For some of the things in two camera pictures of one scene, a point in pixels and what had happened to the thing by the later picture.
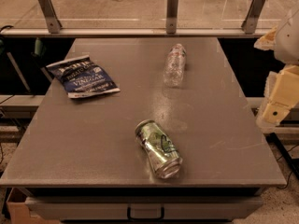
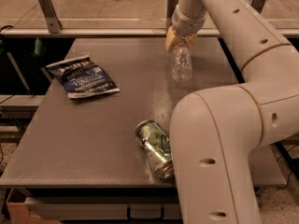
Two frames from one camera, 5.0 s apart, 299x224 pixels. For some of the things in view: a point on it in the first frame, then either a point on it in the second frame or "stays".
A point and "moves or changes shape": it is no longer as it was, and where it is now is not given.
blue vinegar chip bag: [80, 77] stays
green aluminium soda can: [159, 149] stays
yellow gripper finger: [267, 41] -> [171, 40]
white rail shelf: [172, 31] stays
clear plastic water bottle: [174, 66] moves or changes shape
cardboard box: [19, 213] stays
